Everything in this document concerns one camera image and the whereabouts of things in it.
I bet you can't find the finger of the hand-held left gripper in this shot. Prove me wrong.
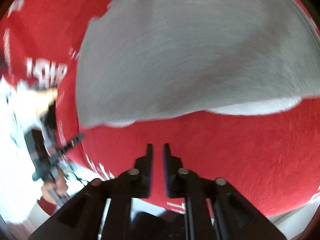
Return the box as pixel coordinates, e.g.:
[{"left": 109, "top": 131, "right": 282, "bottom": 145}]
[{"left": 54, "top": 133, "right": 85, "bottom": 159}]

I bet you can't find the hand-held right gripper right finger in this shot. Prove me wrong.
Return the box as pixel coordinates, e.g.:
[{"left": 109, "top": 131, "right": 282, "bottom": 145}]
[{"left": 163, "top": 143, "right": 288, "bottom": 240}]

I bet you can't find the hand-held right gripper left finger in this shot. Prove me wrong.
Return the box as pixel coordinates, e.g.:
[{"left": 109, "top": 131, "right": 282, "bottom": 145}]
[{"left": 27, "top": 144, "right": 153, "bottom": 240}]

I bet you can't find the grey sweater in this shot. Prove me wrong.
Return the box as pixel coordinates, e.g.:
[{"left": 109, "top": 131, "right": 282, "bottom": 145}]
[{"left": 75, "top": 0, "right": 320, "bottom": 129}]

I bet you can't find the pile of mixed clothes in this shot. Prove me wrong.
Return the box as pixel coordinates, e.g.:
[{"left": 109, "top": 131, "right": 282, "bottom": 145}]
[{"left": 0, "top": 77, "right": 59, "bottom": 145}]

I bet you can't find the person's left hand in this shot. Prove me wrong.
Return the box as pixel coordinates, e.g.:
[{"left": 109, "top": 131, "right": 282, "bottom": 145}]
[{"left": 41, "top": 172, "right": 69, "bottom": 204}]

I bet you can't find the red printed blanket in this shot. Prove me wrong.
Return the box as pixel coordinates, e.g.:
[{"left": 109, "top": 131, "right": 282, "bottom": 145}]
[{"left": 0, "top": 0, "right": 320, "bottom": 218}]

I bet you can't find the black cable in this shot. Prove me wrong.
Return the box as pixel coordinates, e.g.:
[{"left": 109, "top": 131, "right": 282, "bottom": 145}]
[{"left": 66, "top": 164, "right": 89, "bottom": 187}]

